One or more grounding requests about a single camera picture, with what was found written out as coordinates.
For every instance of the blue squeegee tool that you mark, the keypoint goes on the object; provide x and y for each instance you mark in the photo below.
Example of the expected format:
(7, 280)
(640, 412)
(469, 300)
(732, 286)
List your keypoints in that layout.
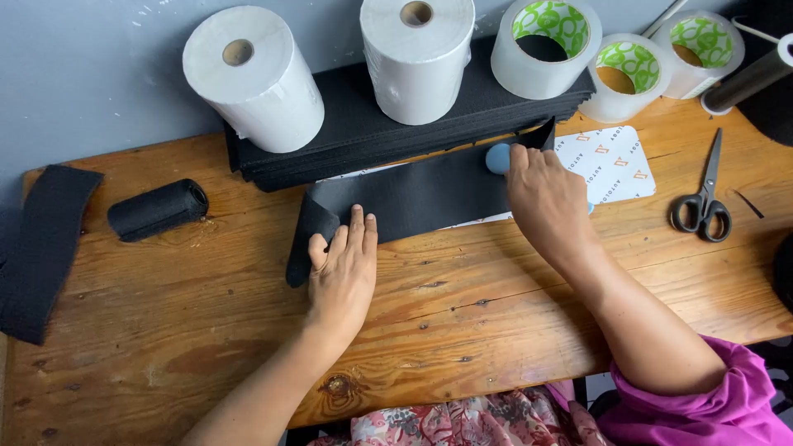
(497, 158)

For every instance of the white paper roll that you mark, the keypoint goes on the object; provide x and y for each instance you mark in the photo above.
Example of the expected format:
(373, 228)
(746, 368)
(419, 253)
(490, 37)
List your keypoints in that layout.
(416, 59)
(254, 80)

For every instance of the clear tape roll green core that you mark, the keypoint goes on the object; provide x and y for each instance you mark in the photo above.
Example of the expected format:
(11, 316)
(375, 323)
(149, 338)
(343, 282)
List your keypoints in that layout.
(545, 52)
(697, 56)
(622, 80)

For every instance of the white stick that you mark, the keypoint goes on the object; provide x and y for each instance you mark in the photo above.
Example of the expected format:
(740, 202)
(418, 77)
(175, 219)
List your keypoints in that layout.
(663, 18)

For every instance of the magenta sleeve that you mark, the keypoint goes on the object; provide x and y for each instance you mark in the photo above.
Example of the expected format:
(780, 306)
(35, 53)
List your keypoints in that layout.
(700, 402)

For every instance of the thin black fabric sliver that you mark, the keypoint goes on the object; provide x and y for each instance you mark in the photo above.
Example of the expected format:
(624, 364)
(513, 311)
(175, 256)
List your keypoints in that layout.
(749, 204)

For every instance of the stack of black fabric sheets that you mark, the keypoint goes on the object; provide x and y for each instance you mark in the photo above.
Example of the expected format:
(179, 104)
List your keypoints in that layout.
(372, 136)

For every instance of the floral patterned garment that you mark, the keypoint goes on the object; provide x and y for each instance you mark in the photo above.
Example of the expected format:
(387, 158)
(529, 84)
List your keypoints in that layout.
(471, 421)

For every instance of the black film roll white core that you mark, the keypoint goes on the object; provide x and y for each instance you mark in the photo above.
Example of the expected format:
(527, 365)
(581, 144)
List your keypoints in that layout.
(746, 80)

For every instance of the flat black fabric piece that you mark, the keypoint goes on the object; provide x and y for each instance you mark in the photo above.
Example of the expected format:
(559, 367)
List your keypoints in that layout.
(43, 251)

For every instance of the person's right hand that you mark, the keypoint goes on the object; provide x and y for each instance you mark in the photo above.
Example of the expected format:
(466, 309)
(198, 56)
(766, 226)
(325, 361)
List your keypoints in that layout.
(548, 198)

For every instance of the person's left hand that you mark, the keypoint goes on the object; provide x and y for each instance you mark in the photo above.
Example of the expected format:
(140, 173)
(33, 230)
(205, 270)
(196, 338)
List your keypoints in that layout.
(344, 279)

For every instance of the rolled black fabric piece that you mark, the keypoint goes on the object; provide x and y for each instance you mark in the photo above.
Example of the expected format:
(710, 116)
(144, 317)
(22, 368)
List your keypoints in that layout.
(158, 209)

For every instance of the black fabric strip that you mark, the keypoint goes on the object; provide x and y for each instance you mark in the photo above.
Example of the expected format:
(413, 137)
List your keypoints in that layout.
(409, 198)

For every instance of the person's right fingers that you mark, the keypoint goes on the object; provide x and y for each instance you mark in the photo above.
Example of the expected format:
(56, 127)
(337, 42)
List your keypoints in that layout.
(525, 160)

